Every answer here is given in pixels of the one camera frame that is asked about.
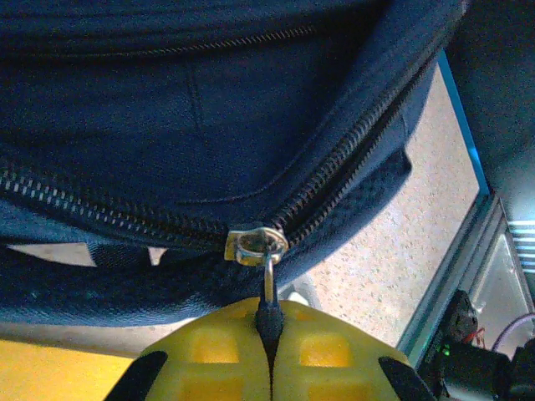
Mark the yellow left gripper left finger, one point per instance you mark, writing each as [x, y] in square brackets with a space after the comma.
[209, 355]

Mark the navy blue backpack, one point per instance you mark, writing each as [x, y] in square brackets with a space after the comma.
[167, 125]

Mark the yellow-green book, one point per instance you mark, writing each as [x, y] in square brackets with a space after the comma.
[50, 376]

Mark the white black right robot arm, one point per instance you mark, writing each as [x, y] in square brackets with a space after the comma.
[464, 363]

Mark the silver zipper slider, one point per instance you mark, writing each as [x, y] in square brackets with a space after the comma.
[251, 244]

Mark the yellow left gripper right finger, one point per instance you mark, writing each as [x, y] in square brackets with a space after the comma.
[326, 355]

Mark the aluminium enclosure frame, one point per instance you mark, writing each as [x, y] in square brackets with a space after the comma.
[493, 259]

